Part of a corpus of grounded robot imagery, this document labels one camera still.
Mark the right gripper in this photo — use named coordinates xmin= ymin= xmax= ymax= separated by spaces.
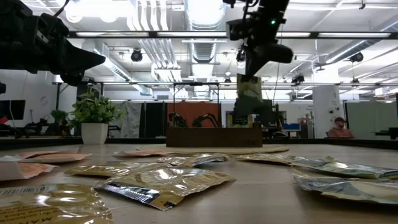
xmin=244 ymin=40 xmax=294 ymax=78

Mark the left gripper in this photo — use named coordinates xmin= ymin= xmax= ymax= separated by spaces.
xmin=0 ymin=14 xmax=106 ymax=87

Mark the wooden tea organizer box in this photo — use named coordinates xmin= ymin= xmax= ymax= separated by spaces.
xmin=165 ymin=123 xmax=264 ymax=148

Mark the round woven placemat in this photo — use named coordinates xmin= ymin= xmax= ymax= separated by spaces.
xmin=136 ymin=144 xmax=290 ymax=156

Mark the black computer monitor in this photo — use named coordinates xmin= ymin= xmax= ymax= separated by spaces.
xmin=0 ymin=99 xmax=26 ymax=121
xmin=233 ymin=99 xmax=277 ymax=125

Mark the small background potted plant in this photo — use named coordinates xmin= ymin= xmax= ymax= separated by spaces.
xmin=49 ymin=109 xmax=72 ymax=135

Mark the black beam with light strips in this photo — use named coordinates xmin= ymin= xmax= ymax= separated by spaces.
xmin=67 ymin=30 xmax=398 ymax=40

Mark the orange partition panel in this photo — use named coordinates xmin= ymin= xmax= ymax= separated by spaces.
xmin=166 ymin=101 xmax=222 ymax=128

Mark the green plant in white pot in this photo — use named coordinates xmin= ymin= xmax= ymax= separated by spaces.
xmin=70 ymin=85 xmax=125 ymax=146

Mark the person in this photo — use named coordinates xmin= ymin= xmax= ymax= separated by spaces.
xmin=326 ymin=116 xmax=356 ymax=139

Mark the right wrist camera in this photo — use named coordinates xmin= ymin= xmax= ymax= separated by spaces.
xmin=226 ymin=18 xmax=259 ymax=42

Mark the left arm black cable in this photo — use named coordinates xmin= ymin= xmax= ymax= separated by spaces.
xmin=51 ymin=0 xmax=71 ymax=18

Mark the background black frame stand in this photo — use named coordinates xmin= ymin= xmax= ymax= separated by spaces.
xmin=172 ymin=81 xmax=221 ymax=128

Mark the silver ceiling air duct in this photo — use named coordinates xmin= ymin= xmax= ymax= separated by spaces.
xmin=183 ymin=0 xmax=228 ymax=63

